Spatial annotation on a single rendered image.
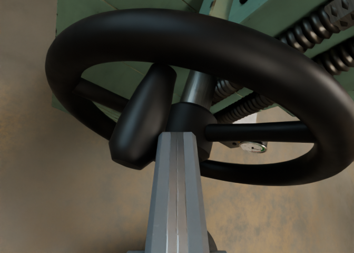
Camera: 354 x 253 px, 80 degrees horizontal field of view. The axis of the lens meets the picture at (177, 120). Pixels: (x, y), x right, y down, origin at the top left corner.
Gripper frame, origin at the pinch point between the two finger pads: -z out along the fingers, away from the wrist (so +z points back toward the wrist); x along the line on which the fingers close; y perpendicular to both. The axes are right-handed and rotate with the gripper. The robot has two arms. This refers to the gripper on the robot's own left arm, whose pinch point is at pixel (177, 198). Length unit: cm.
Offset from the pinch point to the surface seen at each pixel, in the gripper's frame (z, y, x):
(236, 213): -57, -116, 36
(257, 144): -28.2, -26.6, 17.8
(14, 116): -59, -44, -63
